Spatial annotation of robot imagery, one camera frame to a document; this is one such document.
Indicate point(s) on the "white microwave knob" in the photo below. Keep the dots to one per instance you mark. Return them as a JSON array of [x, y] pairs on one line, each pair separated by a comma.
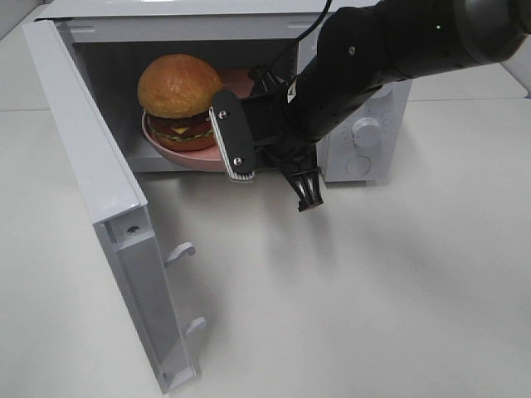
[[367, 132]]

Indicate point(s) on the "round white door button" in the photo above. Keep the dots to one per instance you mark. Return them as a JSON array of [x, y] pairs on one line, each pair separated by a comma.
[[358, 166]]

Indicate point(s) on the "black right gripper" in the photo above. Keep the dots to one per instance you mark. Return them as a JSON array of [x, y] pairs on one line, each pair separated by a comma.
[[274, 140]]

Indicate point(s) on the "pink round plate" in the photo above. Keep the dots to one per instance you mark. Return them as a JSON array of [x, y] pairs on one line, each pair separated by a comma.
[[208, 159]]

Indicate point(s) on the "white microwave door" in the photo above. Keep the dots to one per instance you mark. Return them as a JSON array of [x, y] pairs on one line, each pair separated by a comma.
[[117, 207]]

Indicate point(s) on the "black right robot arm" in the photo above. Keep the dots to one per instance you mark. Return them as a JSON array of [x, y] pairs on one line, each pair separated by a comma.
[[359, 49]]

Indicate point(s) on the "burger with sesame-free bun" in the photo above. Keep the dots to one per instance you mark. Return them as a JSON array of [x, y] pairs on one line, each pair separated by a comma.
[[176, 94]]

